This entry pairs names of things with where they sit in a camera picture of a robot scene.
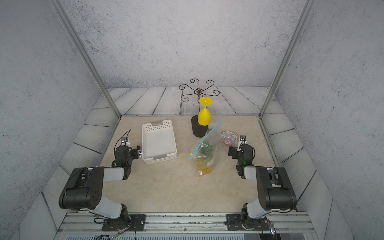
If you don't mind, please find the white plastic basket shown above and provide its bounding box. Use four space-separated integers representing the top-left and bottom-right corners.
142 120 177 165

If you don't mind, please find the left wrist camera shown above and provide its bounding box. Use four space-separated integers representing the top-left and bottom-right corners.
121 137 131 147

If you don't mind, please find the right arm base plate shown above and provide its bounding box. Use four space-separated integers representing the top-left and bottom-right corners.
224 214 271 231

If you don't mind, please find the left aluminium frame post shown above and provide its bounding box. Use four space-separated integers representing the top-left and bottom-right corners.
49 0 122 119

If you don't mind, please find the red blue patterned bowl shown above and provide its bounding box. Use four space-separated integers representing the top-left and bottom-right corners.
220 131 238 146

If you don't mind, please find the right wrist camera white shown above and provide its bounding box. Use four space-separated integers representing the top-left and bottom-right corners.
239 135 247 145

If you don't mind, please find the clear zip-top bag blue seal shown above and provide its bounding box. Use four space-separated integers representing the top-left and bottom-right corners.
188 119 223 176

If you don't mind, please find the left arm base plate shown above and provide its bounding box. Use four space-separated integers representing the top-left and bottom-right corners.
102 214 147 232

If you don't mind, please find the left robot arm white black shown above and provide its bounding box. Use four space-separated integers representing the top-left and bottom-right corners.
59 145 146 234

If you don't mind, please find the yellow plastic wine glass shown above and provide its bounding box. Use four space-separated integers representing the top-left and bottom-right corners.
198 97 213 126

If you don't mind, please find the yellow pineapple green crown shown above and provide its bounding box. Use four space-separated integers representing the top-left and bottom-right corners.
196 140 217 176

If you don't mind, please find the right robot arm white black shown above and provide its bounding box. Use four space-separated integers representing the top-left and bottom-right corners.
226 144 298 231

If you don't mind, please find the black metal cup rack stand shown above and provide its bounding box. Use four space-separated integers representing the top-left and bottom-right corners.
179 78 221 138

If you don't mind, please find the aluminium frame post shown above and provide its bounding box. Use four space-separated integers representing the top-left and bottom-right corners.
49 0 122 119
259 0 316 119

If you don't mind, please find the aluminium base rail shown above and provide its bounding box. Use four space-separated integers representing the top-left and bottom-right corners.
55 212 318 240

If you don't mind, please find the right aluminium frame post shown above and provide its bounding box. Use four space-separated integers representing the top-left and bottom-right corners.
259 0 316 119

